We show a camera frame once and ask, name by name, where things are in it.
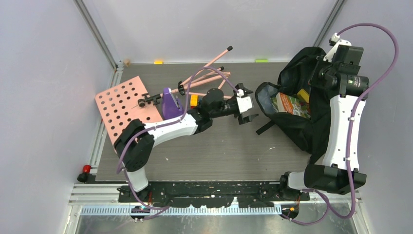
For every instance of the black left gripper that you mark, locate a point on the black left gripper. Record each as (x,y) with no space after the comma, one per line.
(242,120)

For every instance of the orange picture book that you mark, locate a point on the orange picture book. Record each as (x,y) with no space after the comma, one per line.
(283,103)

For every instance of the black student backpack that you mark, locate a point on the black student backpack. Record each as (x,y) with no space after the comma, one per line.
(309,134)

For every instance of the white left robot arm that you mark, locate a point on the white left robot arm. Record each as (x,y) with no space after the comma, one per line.
(137,140)

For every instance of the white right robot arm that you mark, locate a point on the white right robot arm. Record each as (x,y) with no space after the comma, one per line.
(337,99)

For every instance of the pink folding stand legs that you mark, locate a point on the pink folding stand legs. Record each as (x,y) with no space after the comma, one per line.
(182,86)

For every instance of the yellow toy brick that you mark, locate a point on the yellow toy brick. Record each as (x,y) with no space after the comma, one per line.
(193,101)

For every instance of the purple plastic stapler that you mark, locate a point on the purple plastic stapler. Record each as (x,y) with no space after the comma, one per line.
(171,105)

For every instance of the small wooden block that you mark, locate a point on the small wooden block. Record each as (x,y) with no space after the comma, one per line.
(127,62)

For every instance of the pink perforated stand plate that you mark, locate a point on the pink perforated stand plate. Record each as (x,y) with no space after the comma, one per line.
(119,105)

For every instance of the red black stamp toy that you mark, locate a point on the red black stamp toy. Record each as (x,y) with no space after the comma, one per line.
(83,176)

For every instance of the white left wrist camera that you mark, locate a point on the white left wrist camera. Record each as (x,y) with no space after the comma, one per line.
(244,101)

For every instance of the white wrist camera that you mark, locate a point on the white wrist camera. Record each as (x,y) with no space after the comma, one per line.
(335,41)
(244,101)

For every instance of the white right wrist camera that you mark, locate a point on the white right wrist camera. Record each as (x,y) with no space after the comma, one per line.
(335,41)

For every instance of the aluminium slotted rail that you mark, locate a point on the aluminium slotted rail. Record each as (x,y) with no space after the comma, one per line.
(138,210)

